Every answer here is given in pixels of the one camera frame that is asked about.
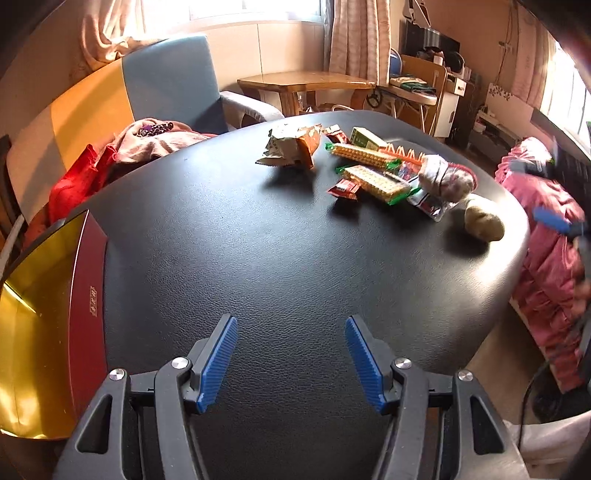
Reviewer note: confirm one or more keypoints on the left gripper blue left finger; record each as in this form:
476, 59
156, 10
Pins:
210, 358

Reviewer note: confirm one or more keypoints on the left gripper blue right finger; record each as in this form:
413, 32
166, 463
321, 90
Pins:
372, 359

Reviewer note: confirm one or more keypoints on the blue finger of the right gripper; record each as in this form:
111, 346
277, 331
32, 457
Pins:
552, 220

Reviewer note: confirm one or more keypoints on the beige sock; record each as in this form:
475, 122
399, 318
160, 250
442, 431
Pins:
482, 219

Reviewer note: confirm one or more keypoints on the grey sock with red cuff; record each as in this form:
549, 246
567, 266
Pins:
449, 182

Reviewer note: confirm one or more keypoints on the cracker pack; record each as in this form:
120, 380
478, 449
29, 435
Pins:
363, 156
382, 187

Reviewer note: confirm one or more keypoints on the small red candy packet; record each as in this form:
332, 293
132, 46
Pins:
345, 189

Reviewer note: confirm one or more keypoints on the green white small box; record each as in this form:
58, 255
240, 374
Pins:
364, 138

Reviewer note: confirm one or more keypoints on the orange white snack bag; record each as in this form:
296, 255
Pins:
292, 147

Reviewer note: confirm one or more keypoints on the orange plastic rack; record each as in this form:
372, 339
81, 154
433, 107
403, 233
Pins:
404, 155

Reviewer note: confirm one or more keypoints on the wooden cabinet with items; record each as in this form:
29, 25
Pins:
435, 58

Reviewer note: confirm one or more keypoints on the red and gold gift box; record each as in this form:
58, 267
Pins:
53, 355

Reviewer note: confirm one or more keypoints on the red cloth on chair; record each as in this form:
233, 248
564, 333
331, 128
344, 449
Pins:
88, 174

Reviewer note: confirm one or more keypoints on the small red wrapper far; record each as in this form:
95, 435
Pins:
335, 134

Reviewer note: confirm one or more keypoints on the pink cloth on chair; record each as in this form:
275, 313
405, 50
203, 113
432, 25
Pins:
149, 139

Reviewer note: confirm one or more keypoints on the pink patterned curtain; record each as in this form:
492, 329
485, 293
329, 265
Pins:
361, 40

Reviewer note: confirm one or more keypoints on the blue and yellow armchair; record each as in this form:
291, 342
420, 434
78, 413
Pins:
170, 80

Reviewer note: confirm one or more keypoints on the wooden side table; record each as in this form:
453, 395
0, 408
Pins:
288, 85

